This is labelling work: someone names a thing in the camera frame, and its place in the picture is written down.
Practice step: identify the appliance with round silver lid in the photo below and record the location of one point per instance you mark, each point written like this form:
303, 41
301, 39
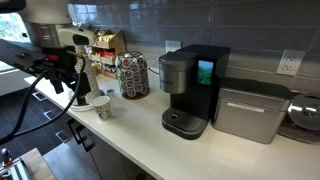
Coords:
305, 115

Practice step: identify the black silver coffee machine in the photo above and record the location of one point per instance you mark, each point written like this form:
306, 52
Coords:
190, 93

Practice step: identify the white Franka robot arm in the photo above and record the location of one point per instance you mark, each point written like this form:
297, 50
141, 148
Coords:
50, 23

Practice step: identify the round white tray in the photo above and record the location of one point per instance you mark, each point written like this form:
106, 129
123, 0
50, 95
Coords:
80, 107

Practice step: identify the wooden side table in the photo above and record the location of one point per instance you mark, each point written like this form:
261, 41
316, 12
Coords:
38, 165

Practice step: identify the small white wall outlet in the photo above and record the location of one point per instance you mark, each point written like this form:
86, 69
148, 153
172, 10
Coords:
173, 46

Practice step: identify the tall stack of paper cups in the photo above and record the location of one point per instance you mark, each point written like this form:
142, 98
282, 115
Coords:
93, 80

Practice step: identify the yellow sweetener packets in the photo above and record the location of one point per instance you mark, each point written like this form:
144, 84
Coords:
104, 36

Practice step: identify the patterned paper coffee cup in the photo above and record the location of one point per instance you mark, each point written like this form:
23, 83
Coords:
101, 108

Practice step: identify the red sugar packets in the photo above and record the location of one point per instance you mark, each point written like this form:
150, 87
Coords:
107, 53

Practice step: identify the wooden condiment organizer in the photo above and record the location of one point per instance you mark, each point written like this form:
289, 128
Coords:
116, 45

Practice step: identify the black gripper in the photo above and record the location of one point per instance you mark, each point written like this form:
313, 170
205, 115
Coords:
61, 65

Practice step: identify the white double wall outlet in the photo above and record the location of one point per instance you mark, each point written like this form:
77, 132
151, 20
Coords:
290, 62

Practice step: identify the shorter stack of paper cups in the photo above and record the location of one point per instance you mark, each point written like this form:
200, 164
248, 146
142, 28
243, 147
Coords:
79, 60

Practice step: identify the silver box appliance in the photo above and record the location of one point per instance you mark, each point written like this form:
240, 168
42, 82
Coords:
250, 111

